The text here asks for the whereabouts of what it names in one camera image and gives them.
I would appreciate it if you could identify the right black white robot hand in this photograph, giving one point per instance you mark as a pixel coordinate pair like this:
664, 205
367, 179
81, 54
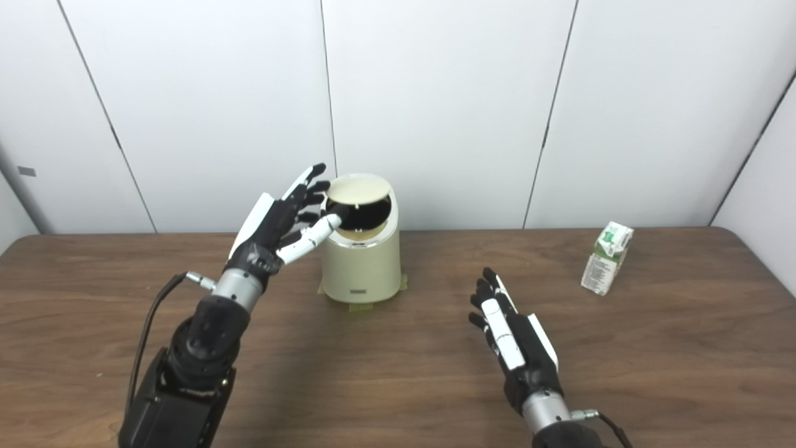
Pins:
525, 354

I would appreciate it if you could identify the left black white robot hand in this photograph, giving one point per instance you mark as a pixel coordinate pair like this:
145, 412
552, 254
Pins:
270, 227

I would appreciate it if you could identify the round cream bin lid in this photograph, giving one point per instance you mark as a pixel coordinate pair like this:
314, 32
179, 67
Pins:
359, 188

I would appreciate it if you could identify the white green milk carton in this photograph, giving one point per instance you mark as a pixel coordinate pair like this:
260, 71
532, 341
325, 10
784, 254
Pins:
604, 264

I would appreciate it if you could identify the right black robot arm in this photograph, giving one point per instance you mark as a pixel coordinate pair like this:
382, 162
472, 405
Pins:
550, 417

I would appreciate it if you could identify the cream-colored cylindrical bin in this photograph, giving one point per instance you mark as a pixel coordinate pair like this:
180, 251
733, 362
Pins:
360, 267

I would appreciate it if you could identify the small gray wall label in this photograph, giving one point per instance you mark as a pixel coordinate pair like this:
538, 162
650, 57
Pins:
27, 171

